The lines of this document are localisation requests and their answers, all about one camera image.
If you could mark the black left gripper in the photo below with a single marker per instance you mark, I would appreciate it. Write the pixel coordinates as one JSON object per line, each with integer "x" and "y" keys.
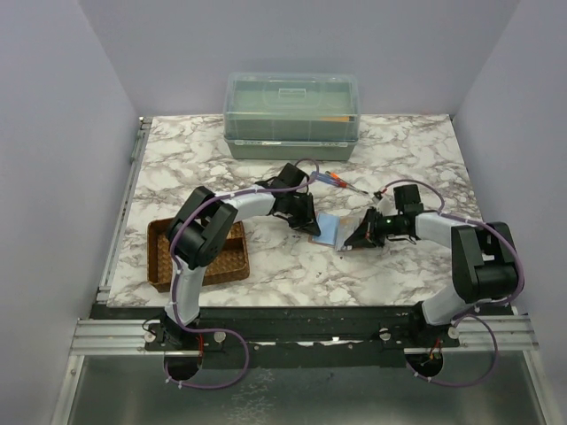
{"x": 307, "y": 221}

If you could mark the black metal base rail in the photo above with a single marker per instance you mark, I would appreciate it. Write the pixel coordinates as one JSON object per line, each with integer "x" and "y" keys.
{"x": 290, "y": 337}

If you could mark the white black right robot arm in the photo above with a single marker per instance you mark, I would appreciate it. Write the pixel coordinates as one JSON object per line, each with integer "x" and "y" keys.
{"x": 485, "y": 266}

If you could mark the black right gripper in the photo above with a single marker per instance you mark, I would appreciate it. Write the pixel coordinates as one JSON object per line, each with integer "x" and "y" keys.
{"x": 367, "y": 234}

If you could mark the clear green plastic storage box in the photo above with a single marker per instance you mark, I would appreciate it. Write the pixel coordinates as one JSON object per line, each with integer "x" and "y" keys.
{"x": 291, "y": 116}

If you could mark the aluminium extrusion rail right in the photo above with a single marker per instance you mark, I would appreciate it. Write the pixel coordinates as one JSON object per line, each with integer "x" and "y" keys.
{"x": 513, "y": 333}

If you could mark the aluminium extrusion rail left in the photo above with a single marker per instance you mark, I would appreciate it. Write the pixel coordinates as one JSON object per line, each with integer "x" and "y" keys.
{"x": 110, "y": 338}

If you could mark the orange grey small screwdriver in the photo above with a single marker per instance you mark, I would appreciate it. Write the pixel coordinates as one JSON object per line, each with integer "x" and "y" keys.
{"x": 342, "y": 183}

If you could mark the tan leather card holder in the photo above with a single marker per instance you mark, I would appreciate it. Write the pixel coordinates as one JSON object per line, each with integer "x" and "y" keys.
{"x": 335, "y": 231}

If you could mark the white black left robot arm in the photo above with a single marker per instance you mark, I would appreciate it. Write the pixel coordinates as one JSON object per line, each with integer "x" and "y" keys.
{"x": 199, "y": 230}

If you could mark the blue red handled screwdriver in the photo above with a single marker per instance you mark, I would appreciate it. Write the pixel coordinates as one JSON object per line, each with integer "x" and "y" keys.
{"x": 328, "y": 179}

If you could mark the aluminium extrusion rail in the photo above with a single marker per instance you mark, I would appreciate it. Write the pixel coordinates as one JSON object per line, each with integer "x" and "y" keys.
{"x": 513, "y": 333}
{"x": 110, "y": 338}

